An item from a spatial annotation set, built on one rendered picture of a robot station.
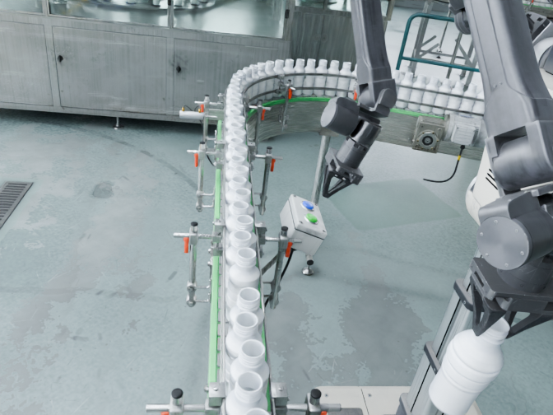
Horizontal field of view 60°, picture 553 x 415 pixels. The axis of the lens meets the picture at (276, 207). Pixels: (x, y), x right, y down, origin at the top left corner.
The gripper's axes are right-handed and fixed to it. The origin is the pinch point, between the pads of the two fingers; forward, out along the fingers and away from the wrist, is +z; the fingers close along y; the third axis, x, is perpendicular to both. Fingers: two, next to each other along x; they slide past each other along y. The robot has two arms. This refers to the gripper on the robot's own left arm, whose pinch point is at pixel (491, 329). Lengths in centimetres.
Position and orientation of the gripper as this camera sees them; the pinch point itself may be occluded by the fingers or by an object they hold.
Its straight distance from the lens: 71.4
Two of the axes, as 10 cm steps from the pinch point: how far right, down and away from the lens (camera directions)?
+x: -0.3, -5.4, 8.4
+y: 9.9, 1.1, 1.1
